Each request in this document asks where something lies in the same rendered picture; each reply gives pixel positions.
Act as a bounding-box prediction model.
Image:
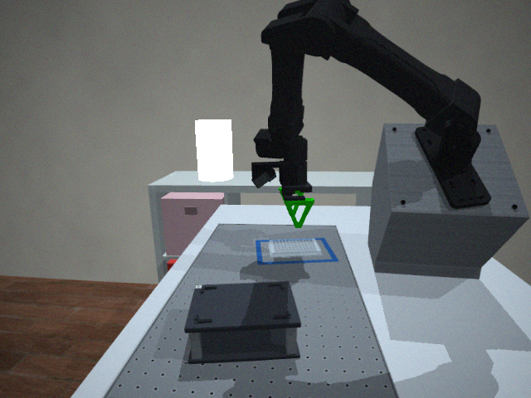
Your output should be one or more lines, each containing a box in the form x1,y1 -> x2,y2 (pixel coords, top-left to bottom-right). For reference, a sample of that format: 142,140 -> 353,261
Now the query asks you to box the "blue tape square outline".
256,238 -> 339,265

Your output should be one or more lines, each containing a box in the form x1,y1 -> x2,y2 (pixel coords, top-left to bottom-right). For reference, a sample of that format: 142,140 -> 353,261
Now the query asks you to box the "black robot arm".
251,0 -> 491,209

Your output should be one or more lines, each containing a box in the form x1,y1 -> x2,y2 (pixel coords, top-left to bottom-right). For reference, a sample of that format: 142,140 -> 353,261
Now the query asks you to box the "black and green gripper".
279,161 -> 314,228

